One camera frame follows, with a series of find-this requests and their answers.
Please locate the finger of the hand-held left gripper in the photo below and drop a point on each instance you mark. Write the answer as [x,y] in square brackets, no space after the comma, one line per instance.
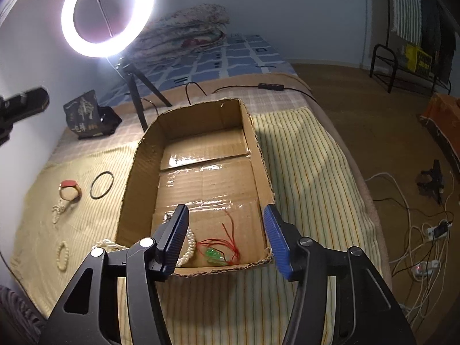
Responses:
[28,102]

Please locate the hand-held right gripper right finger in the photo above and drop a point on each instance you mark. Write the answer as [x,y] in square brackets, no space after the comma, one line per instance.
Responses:
[275,233]

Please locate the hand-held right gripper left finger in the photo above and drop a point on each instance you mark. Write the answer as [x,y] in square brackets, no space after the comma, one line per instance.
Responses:
[179,237]

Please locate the cardboard box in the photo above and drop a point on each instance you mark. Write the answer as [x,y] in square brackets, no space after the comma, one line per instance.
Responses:
[215,187]

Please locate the dark bangle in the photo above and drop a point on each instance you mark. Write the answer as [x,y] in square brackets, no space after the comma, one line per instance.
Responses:
[91,188]

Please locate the black snack bag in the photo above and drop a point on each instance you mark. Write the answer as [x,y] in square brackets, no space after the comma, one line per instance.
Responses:
[84,115]

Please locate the yellow striped blanket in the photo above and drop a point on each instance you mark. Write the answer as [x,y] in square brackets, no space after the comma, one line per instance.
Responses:
[305,172]

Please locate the black tripod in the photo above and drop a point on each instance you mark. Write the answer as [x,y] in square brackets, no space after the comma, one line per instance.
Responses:
[138,97]

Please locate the checked beige blanket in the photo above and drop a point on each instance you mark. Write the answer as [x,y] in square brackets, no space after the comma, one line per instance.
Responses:
[276,100]

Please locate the white power strip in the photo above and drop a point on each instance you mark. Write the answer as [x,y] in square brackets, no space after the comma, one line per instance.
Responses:
[439,230]
[424,269]

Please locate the folded floral quilt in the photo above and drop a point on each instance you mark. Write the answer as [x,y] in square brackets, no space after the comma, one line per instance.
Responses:
[172,39]

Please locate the orange box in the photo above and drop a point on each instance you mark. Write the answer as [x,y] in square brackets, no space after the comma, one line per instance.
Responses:
[444,115]

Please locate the black metal rack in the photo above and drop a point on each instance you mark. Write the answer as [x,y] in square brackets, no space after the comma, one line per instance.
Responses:
[381,48]

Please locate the yellow box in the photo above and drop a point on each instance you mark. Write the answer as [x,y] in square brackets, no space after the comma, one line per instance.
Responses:
[418,57]

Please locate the dark hanging cloth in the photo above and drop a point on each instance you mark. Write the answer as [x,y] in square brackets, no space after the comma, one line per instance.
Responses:
[436,32]

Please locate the striped hanging cloth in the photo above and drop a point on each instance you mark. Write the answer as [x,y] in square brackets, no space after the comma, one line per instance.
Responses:
[406,7]

